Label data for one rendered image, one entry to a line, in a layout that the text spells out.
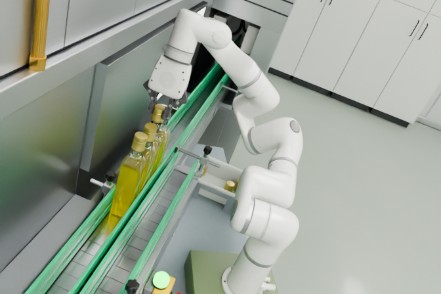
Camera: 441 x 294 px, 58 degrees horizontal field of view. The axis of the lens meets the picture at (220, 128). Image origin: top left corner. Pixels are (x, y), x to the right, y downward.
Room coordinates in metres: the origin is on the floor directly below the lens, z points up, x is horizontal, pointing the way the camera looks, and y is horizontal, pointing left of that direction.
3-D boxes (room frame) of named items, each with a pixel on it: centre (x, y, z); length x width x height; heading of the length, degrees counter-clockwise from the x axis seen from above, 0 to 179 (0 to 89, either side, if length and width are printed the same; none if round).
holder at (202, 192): (1.25, -0.04, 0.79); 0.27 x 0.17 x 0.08; 86
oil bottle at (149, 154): (0.91, 0.18, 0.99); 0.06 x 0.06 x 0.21; 85
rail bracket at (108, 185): (0.85, 0.26, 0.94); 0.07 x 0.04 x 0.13; 86
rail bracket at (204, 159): (1.15, 0.04, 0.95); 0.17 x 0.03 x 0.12; 86
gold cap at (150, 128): (0.91, 0.18, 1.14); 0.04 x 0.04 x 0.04
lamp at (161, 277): (0.71, 0.01, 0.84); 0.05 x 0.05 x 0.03
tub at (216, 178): (1.25, -0.07, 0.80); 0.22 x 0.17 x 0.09; 86
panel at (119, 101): (1.30, 0.29, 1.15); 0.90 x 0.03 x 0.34; 176
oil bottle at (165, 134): (1.03, 0.17, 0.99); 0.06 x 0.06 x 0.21; 86
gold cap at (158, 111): (0.97, 0.18, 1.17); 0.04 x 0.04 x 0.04
